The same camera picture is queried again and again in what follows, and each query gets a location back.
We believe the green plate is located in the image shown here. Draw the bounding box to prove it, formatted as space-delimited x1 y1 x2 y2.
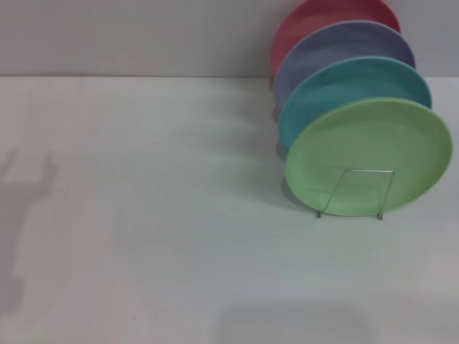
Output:
285 96 453 218

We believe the light blue plate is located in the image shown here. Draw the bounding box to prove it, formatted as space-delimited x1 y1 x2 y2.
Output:
278 56 433 153

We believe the purple plate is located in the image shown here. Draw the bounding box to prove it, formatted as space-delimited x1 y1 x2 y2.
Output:
274 20 417 105

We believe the pink plate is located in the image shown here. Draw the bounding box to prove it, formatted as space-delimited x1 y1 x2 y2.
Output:
270 0 402 78

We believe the metal wire plate rack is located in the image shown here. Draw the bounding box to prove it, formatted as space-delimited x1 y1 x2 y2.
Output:
315 168 396 220

